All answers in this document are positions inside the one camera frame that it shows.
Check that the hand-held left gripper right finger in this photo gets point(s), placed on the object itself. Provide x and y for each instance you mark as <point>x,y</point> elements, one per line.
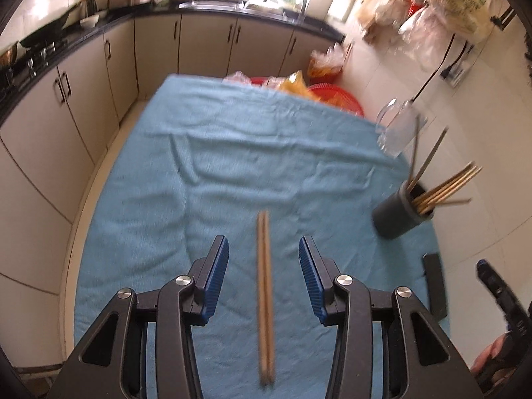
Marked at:
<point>311,286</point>

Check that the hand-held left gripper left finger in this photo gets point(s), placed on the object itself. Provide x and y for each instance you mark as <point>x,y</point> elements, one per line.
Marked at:
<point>216,278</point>

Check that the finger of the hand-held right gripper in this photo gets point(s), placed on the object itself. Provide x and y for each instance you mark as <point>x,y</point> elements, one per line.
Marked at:
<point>505,299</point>

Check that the single wooden chopstick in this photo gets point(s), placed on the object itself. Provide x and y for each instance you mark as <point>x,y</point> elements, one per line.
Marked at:
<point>261,278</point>
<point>268,278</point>

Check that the dark grey chopstick holder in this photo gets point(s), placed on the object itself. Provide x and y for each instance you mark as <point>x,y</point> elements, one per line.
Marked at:
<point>395,216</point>

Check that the bunch of wooden chopsticks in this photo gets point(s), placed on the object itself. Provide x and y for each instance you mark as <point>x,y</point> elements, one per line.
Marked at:
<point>447,187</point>

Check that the person's right hand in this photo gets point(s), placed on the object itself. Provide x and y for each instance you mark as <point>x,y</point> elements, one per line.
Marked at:
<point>488,353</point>

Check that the black flat rectangular object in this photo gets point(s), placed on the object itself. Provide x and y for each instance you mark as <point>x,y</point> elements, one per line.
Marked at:
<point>434,286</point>

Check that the blue towel cloth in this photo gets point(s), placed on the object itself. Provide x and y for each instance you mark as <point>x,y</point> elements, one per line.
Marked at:
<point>208,153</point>

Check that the clear glass mug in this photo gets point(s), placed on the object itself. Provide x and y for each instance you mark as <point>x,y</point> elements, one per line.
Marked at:
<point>399,133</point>

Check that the small red plastic basket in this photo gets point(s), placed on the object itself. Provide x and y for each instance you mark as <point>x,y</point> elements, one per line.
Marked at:
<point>257,81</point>

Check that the yellow plastic bag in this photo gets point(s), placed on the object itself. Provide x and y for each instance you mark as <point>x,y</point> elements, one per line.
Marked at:
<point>297,85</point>

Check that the clear bag with orange contents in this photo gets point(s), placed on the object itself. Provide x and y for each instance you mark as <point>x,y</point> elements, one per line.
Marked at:
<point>328,64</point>

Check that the beige kitchen cabinets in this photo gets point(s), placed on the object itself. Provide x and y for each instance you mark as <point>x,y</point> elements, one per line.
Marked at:
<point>83,91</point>

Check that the black kitchen countertop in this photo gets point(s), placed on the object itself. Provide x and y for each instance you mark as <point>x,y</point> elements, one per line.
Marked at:
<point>320,31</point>

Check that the clear hanging plastic bag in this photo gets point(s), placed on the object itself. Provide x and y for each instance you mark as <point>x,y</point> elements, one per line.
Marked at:
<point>428,37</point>

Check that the gas stove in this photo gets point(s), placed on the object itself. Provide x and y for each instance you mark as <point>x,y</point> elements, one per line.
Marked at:
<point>37,56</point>

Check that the white bowl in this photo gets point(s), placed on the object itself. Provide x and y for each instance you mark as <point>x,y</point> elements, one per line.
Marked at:
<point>89,21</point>

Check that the beige hanging plastic bag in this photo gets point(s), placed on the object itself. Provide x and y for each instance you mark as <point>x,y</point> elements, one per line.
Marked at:
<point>386,8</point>

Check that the white cutting board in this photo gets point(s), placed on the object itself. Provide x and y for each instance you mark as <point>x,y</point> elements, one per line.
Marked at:
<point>345,0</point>

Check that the black wok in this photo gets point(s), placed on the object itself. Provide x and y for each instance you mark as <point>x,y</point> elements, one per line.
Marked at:
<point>45,33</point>

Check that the wall power socket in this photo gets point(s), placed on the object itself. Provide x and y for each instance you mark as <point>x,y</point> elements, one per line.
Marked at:
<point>454,74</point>

